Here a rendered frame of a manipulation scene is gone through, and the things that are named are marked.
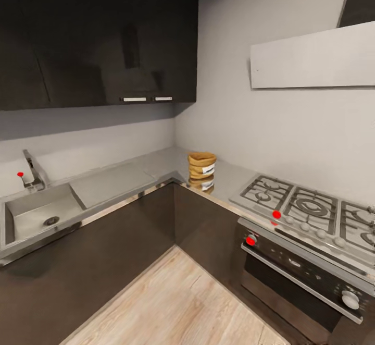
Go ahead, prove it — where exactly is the popcorn bag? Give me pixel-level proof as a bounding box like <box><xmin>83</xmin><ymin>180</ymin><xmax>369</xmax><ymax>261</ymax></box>
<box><xmin>187</xmin><ymin>152</ymin><xmax>217</xmax><ymax>179</ymax></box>

